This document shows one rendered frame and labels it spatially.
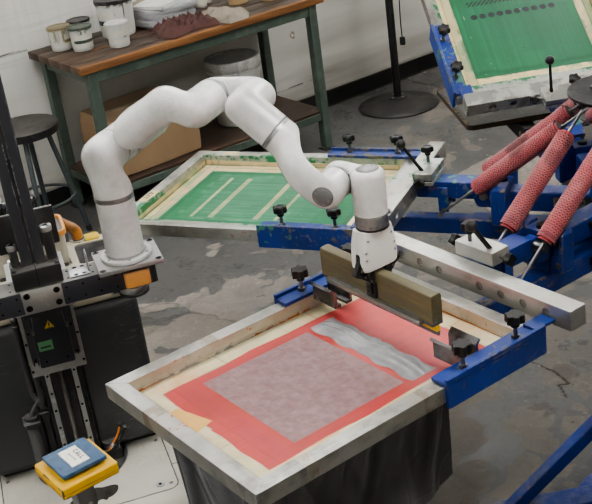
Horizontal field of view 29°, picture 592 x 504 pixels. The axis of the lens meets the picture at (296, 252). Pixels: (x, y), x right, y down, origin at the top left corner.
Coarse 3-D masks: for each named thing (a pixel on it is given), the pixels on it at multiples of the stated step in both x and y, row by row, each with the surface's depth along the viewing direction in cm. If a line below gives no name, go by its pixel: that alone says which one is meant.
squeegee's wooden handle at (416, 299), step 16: (336, 256) 266; (336, 272) 269; (352, 272) 263; (384, 272) 255; (384, 288) 255; (400, 288) 250; (416, 288) 247; (400, 304) 252; (416, 304) 248; (432, 304) 243; (432, 320) 245
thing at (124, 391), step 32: (256, 320) 274; (480, 320) 263; (192, 352) 264; (128, 384) 255; (160, 416) 241; (384, 416) 230; (416, 416) 234; (192, 448) 229; (320, 448) 223; (352, 448) 225; (224, 480) 222; (256, 480) 216; (288, 480) 216
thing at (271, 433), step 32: (416, 352) 258; (320, 384) 251; (352, 384) 249; (384, 384) 247; (416, 384) 246; (256, 416) 243; (288, 416) 241; (320, 416) 239; (352, 416) 238; (256, 448) 232; (288, 448) 231
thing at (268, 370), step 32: (320, 320) 277; (352, 320) 275; (384, 320) 273; (256, 352) 267; (288, 352) 265; (320, 352) 263; (352, 352) 261; (192, 384) 258; (224, 384) 256; (256, 384) 254; (288, 384) 252; (224, 416) 244
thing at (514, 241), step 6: (516, 234) 286; (504, 240) 284; (510, 240) 284; (516, 240) 283; (522, 240) 283; (528, 240) 282; (510, 246) 281; (516, 246) 280; (522, 246) 281; (528, 246) 283; (510, 252) 279; (516, 252) 281; (522, 252) 282; (528, 252) 283; (468, 258) 278; (522, 258) 283; (528, 258) 284; (498, 264) 278; (516, 264) 282; (498, 270) 278
